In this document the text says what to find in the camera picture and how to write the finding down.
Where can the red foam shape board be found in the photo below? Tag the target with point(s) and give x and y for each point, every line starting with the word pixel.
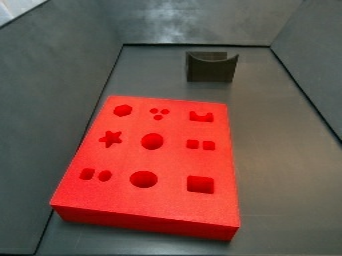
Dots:
pixel 154 169

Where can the black curved fixture stand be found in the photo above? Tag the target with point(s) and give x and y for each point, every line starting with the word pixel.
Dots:
pixel 210 66

